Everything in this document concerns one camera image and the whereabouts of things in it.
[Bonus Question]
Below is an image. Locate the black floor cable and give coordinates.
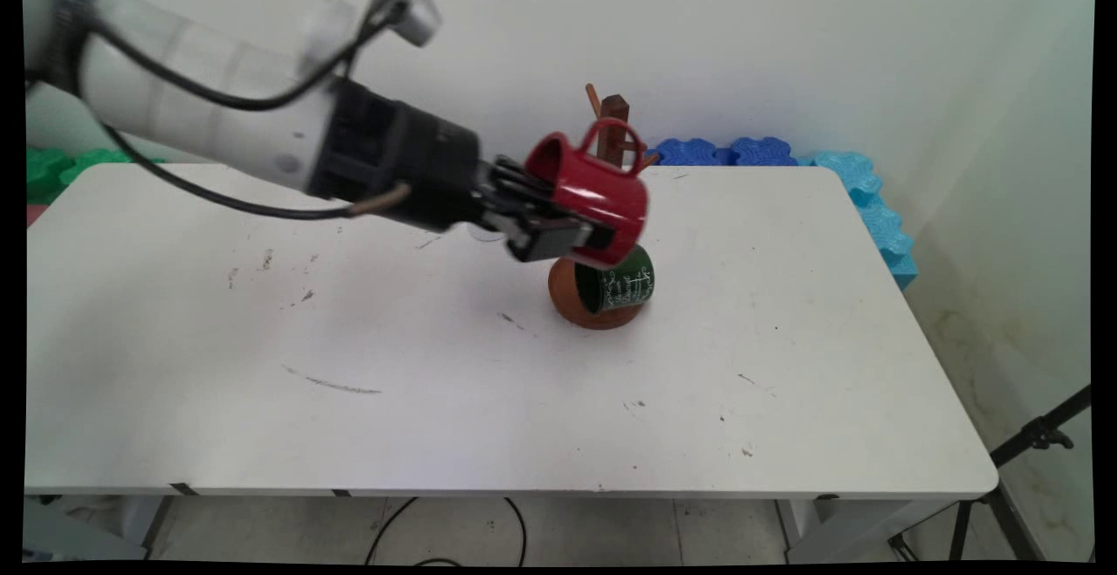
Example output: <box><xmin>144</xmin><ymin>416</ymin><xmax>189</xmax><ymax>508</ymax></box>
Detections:
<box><xmin>364</xmin><ymin>496</ymin><xmax>528</xmax><ymax>568</ymax></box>

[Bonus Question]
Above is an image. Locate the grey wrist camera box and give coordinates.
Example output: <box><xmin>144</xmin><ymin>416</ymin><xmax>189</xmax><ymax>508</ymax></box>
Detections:
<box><xmin>379</xmin><ymin>0</ymin><xmax>442</xmax><ymax>47</ymax></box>

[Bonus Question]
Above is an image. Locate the red ceramic mug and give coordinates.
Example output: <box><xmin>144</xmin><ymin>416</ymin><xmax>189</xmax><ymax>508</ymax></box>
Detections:
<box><xmin>524</xmin><ymin>117</ymin><xmax>652</xmax><ymax>270</ymax></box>

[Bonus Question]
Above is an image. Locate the tan gripper cable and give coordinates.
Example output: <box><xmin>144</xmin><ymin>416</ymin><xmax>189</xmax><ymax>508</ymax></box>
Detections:
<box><xmin>346</xmin><ymin>180</ymin><xmax>412</xmax><ymax>217</ymax></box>

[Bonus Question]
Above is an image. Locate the black camera cable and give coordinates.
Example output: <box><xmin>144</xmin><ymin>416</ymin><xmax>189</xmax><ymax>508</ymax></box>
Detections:
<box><xmin>73</xmin><ymin>0</ymin><xmax>411</xmax><ymax>222</ymax></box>

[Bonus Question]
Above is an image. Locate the dark blue foam mat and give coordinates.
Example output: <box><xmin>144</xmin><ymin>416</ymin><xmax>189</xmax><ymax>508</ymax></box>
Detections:
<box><xmin>729</xmin><ymin>136</ymin><xmax>800</xmax><ymax>168</ymax></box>
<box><xmin>650</xmin><ymin>139</ymin><xmax>734</xmax><ymax>168</ymax></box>

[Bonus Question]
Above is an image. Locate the brown wooden mug tree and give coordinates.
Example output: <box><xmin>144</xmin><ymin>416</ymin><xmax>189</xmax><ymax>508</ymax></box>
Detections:
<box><xmin>547</xmin><ymin>83</ymin><xmax>662</xmax><ymax>332</ymax></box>

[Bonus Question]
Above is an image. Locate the green foam mat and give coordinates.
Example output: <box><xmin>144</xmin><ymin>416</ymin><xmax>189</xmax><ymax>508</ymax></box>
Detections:
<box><xmin>25</xmin><ymin>147</ymin><xmax>78</xmax><ymax>206</ymax></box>
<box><xmin>57</xmin><ymin>147</ymin><xmax>168</xmax><ymax>190</ymax></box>

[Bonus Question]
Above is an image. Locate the green mug with white print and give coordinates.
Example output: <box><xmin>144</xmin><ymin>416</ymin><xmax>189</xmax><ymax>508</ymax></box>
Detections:
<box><xmin>597</xmin><ymin>243</ymin><xmax>656</xmax><ymax>315</ymax></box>

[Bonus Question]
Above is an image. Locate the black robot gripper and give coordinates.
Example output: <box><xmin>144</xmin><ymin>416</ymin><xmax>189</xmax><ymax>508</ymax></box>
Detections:
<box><xmin>309</xmin><ymin>77</ymin><xmax>613</xmax><ymax>264</ymax></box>

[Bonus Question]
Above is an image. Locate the black tripod stand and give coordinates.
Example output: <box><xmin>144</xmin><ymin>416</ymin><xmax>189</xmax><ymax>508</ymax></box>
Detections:
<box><xmin>888</xmin><ymin>383</ymin><xmax>1094</xmax><ymax>564</ymax></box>

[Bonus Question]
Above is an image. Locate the grey table leg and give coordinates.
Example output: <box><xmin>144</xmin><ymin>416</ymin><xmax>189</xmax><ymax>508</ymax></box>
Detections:
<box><xmin>122</xmin><ymin>495</ymin><xmax>177</xmax><ymax>560</ymax></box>

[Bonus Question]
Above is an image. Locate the cyan foam mat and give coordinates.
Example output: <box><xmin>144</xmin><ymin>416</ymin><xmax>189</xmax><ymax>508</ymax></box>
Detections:
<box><xmin>798</xmin><ymin>151</ymin><xmax>920</xmax><ymax>291</ymax></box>

